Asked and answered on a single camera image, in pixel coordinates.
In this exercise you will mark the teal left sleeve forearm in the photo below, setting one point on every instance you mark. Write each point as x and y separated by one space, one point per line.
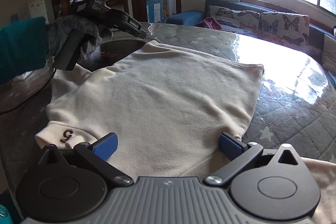
23 47

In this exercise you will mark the butterfly pillow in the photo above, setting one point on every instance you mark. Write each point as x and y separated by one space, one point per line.
245 22
286 29

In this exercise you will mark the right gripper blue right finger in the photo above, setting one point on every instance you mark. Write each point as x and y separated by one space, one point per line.
241 156

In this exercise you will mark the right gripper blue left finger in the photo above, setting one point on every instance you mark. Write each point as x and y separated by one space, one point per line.
93 157

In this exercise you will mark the grey gloved left hand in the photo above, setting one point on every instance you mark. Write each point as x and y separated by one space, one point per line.
59 31

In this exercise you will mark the blue sofa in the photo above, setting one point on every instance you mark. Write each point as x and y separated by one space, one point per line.
192 17

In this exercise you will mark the left butterfly pillow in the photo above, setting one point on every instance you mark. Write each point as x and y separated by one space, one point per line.
245 22

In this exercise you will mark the pink cloth on sofa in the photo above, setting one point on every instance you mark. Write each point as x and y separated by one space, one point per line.
210 23

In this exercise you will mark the white refrigerator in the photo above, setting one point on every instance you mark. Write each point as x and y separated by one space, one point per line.
37 8

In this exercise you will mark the blue white cabinet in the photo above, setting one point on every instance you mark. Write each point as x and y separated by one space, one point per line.
154 11

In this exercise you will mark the dark wooden side table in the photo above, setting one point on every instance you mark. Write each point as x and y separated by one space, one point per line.
118 4

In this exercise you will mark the right butterfly pillow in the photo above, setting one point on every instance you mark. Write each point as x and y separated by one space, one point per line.
286 29

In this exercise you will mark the grey plain cushion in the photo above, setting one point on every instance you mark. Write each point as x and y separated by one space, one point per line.
329 54

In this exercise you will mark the quilted grey table cover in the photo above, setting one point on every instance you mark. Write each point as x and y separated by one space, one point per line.
296 105

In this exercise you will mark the cream sweater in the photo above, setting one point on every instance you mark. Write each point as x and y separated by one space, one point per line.
167 106

